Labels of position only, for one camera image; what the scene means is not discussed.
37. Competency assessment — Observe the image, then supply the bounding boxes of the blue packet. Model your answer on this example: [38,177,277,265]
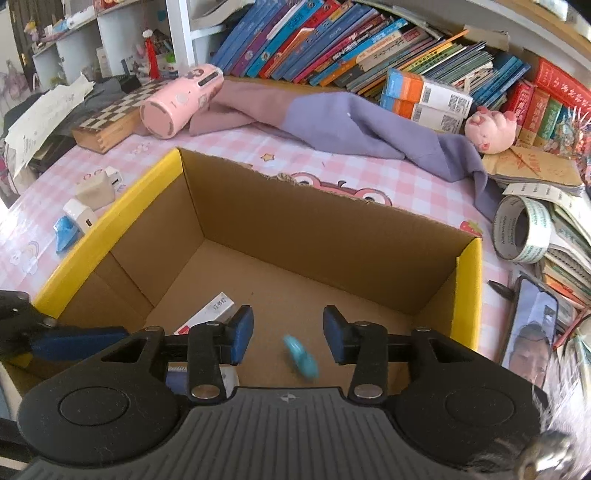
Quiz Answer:
[54,216,79,254]

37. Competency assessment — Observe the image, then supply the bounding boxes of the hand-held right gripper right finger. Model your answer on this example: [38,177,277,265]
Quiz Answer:
[322,305,482,403]

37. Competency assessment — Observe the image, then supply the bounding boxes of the purple pink cloth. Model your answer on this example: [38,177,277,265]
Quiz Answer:
[189,79,505,223]

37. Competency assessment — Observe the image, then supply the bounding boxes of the pink pig toy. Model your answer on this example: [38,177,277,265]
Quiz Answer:
[464,106,518,154]

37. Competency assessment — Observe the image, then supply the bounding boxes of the large white charger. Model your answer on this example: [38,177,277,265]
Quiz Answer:
[76,167,126,209]

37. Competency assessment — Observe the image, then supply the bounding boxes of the yellow cardboard box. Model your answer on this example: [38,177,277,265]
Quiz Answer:
[2,147,484,403]

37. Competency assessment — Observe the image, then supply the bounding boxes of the small blue-capped glue bottle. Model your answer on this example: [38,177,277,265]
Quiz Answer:
[165,364,241,399]

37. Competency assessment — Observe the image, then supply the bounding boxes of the white printed paper sheets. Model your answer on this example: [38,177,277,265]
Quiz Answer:
[4,73,96,179]

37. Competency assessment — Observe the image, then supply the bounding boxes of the large red dictionary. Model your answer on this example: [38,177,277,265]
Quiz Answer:
[530,57,591,123]

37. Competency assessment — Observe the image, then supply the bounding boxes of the row of colourful books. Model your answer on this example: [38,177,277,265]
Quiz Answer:
[209,0,533,110]

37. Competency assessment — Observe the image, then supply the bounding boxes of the brown notebook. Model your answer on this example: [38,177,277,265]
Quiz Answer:
[482,145,585,198]

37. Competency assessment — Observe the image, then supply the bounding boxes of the dark grey cloth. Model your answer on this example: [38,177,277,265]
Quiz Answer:
[28,76,141,162]

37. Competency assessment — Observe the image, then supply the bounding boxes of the black smartphone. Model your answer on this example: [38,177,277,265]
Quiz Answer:
[501,275,560,389]

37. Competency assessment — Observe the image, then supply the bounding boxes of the wooden chess box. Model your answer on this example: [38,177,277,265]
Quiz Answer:
[71,79,172,154]

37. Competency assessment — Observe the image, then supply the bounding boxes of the fluffy white cuff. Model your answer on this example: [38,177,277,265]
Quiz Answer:
[530,354,591,480]

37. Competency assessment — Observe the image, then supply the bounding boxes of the small white charger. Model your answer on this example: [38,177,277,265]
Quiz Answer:
[63,199,98,232]

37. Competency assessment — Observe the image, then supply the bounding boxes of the white bookshelf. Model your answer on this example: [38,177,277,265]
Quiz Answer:
[28,0,591,93]

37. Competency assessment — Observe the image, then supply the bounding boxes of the round metal snap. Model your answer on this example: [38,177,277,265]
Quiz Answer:
[516,431,578,480]

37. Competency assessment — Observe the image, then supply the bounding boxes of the orange white box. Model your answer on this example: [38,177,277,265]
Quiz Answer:
[382,68,474,119]
[379,95,465,135]

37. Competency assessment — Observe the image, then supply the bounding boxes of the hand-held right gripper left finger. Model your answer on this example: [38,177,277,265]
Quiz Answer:
[99,305,254,403]

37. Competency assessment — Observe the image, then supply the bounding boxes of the small teal toy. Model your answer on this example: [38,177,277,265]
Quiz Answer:
[282,335,321,382]

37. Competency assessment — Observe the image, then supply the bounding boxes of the pink bottle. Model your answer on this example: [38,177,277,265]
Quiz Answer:
[139,63,226,140]

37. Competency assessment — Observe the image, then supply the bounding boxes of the white printed tape roll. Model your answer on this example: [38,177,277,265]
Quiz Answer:
[492,183,574,264]

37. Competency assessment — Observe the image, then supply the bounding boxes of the pile of books and papers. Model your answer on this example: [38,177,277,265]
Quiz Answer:
[534,202,591,352]

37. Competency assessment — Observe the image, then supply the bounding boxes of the small red dictionary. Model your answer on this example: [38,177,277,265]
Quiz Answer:
[501,80,536,135]

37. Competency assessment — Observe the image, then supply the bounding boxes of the white red staple box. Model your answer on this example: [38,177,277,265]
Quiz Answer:
[174,291,238,337]

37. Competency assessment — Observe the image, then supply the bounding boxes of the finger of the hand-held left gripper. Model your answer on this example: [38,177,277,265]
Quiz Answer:
[0,291,129,363]

